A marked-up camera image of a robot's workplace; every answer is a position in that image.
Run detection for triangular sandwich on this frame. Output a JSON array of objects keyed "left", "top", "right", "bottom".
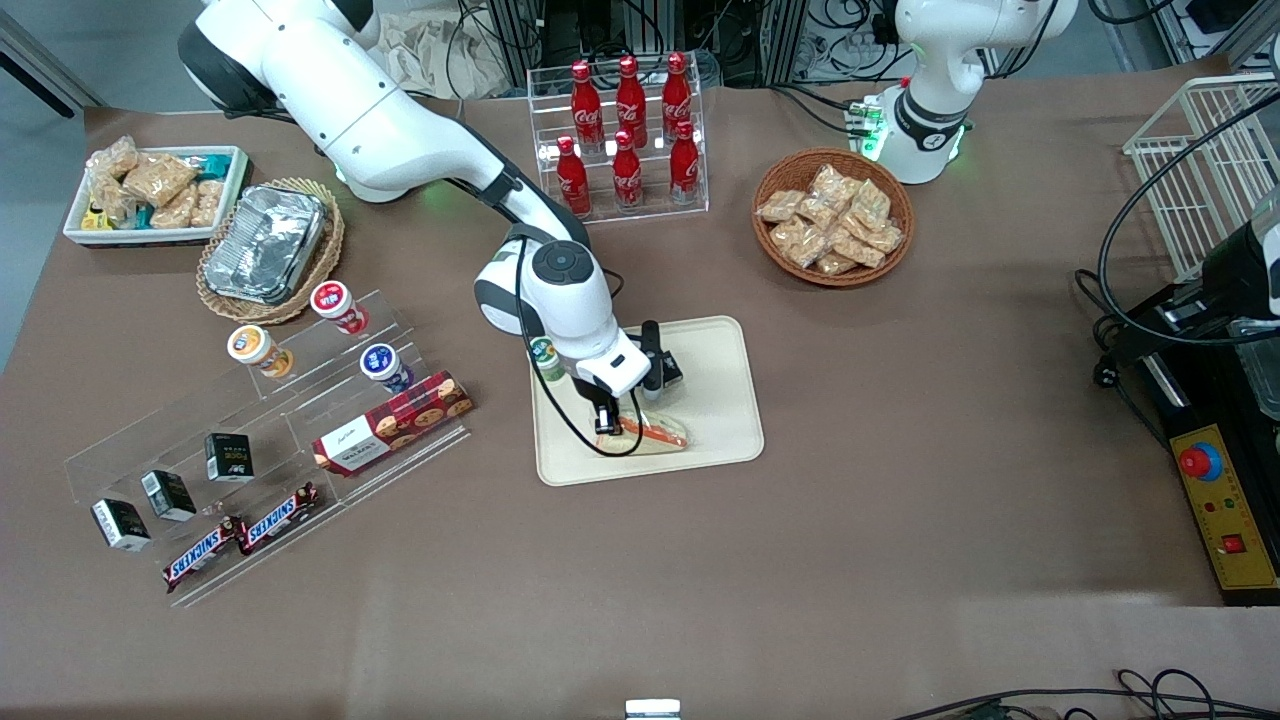
[{"left": 596, "top": 412, "right": 690, "bottom": 454}]

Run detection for beige plastic tray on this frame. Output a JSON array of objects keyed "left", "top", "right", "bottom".
[{"left": 529, "top": 315, "right": 766, "bottom": 488}]

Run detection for clear acrylic bottle rack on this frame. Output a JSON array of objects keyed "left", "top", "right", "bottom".
[{"left": 526, "top": 61, "right": 710, "bottom": 232}]

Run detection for red Coca-Cola bottle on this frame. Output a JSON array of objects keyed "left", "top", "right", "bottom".
[
  {"left": 611, "top": 129, "right": 645, "bottom": 212},
  {"left": 668, "top": 120, "right": 702, "bottom": 206},
  {"left": 615, "top": 55, "right": 649, "bottom": 150},
  {"left": 661, "top": 51, "right": 694, "bottom": 142},
  {"left": 555, "top": 135, "right": 592, "bottom": 219},
  {"left": 570, "top": 60, "right": 605, "bottom": 152}
]

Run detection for red tartan cookie box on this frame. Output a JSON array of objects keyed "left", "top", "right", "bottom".
[{"left": 311, "top": 370, "right": 475, "bottom": 477}]

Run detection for blue lid yogurt cup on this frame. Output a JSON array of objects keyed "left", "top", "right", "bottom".
[{"left": 359, "top": 342, "right": 414, "bottom": 394}]

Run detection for round brown wicker basket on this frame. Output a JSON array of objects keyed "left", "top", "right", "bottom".
[{"left": 751, "top": 147, "right": 916, "bottom": 289}]

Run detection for red lid yogurt cup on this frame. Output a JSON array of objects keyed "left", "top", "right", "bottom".
[{"left": 309, "top": 280, "right": 370, "bottom": 337}]

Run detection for oval wicker basket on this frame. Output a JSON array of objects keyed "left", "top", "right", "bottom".
[{"left": 195, "top": 177, "right": 347, "bottom": 327}]

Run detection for clear acrylic stepped display stand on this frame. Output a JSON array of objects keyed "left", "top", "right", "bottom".
[{"left": 64, "top": 289, "right": 472, "bottom": 610}]

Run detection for Snickers chocolate bar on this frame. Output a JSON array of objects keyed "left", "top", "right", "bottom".
[
  {"left": 236, "top": 481, "right": 322, "bottom": 557},
  {"left": 162, "top": 516, "right": 247, "bottom": 594}
]

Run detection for orange lid yogurt cup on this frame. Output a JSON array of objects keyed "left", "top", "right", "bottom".
[{"left": 226, "top": 324, "right": 295, "bottom": 380}]

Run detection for beige cloth bag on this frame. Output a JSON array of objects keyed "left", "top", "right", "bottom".
[{"left": 378, "top": 8, "right": 513, "bottom": 102}]

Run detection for silver foil container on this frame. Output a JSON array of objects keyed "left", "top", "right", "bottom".
[{"left": 202, "top": 184, "right": 332, "bottom": 307}]

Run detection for clear wrapped cracker pack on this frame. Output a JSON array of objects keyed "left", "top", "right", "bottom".
[
  {"left": 190, "top": 178, "right": 227, "bottom": 229},
  {"left": 121, "top": 151, "right": 199, "bottom": 209},
  {"left": 87, "top": 175, "right": 137, "bottom": 227},
  {"left": 149, "top": 185, "right": 199, "bottom": 230},
  {"left": 87, "top": 135, "right": 140, "bottom": 182}
]

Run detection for white rectangular bin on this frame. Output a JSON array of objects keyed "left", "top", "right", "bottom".
[{"left": 62, "top": 145, "right": 252, "bottom": 249}]

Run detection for black machine base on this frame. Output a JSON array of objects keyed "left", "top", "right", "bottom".
[{"left": 1139, "top": 340, "right": 1280, "bottom": 608}]

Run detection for yellow emergency stop box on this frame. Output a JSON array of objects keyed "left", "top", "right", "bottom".
[{"left": 1169, "top": 424, "right": 1280, "bottom": 592}]

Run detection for black machine head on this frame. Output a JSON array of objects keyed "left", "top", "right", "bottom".
[{"left": 1100, "top": 214, "right": 1280, "bottom": 367}]

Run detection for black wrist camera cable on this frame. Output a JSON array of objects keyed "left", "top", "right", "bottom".
[{"left": 514, "top": 234, "right": 647, "bottom": 460}]

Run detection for looped black cable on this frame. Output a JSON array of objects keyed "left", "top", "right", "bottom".
[{"left": 1072, "top": 88, "right": 1280, "bottom": 393}]

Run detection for black floor cables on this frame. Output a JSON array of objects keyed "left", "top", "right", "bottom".
[{"left": 888, "top": 667, "right": 1280, "bottom": 720}]

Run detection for white wire basket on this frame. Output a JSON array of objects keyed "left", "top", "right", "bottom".
[{"left": 1121, "top": 74, "right": 1280, "bottom": 282}]

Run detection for dark metal frame bar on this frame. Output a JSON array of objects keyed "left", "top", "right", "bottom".
[{"left": 0, "top": 20, "right": 104, "bottom": 119}]

